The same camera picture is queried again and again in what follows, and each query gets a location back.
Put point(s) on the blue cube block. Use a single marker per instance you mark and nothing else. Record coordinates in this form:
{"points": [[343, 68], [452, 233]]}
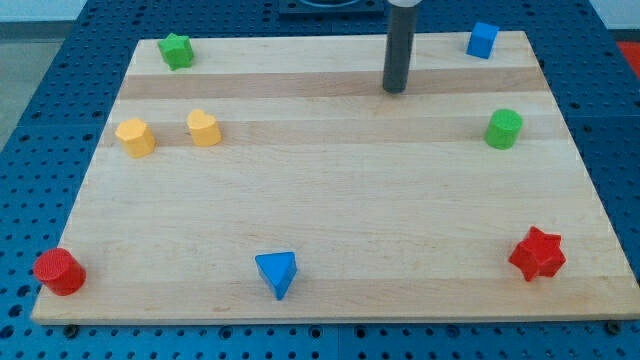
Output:
{"points": [[482, 40]]}

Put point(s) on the green cylinder block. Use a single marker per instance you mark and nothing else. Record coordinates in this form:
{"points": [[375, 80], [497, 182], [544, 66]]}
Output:
{"points": [[503, 129]]}

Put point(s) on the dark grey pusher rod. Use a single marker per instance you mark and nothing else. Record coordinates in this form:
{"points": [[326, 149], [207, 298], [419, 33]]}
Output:
{"points": [[399, 42]]}

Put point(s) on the yellow heart block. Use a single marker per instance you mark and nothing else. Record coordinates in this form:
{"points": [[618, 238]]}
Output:
{"points": [[203, 128]]}

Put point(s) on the wooden board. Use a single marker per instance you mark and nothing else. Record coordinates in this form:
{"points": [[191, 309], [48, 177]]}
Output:
{"points": [[396, 208]]}

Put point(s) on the yellow hexagon block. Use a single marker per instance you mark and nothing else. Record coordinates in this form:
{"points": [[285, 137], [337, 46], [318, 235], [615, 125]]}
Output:
{"points": [[136, 138]]}

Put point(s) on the red star block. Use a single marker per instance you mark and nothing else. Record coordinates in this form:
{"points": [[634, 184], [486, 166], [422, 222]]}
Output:
{"points": [[538, 254]]}

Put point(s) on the red cylinder block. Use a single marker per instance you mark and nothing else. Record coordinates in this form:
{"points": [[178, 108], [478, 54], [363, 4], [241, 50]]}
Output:
{"points": [[59, 271]]}

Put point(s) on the green star block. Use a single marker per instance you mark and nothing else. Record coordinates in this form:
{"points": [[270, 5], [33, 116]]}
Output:
{"points": [[176, 51]]}

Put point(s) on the blue triangle block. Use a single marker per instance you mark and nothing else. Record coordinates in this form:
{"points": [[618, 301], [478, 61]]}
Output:
{"points": [[278, 271]]}

